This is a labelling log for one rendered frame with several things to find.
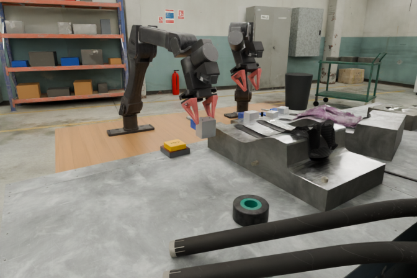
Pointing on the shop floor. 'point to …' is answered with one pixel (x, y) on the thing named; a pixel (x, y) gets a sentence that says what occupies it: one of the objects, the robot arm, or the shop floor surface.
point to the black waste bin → (297, 90)
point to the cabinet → (270, 44)
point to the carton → (350, 76)
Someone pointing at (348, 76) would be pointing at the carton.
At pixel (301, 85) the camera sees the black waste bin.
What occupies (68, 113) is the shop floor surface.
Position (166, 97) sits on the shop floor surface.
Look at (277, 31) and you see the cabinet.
